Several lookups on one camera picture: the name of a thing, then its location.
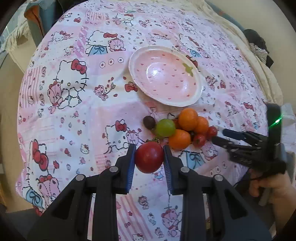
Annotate red cherry tomato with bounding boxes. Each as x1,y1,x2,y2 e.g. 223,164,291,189
206,126,218,140
192,133,206,148

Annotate small orange mandarin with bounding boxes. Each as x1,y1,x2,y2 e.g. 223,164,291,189
194,116,209,135

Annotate green grape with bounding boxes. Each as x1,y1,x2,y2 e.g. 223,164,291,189
156,118,176,138

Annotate large red tomato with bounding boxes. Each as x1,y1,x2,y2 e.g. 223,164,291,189
135,142,164,174

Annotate dark purple grape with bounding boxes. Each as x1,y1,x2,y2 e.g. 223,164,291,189
142,116,156,130

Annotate person's right hand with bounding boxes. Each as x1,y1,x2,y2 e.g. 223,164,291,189
249,169,295,232

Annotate cream blanket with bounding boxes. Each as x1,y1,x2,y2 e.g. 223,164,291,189
184,1,283,105

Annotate black and striped clothes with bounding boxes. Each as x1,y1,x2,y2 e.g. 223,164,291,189
243,29,274,68

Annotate pink strawberry pattern plate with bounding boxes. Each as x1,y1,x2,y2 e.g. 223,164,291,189
128,45,203,107

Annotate pink Hello Kitty bedsheet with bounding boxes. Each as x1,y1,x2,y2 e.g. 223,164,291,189
16,1,267,240

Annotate blue orange cushion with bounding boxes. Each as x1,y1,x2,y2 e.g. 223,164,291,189
23,0,70,47

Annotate black cable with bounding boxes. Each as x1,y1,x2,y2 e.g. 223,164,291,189
232,170,260,188

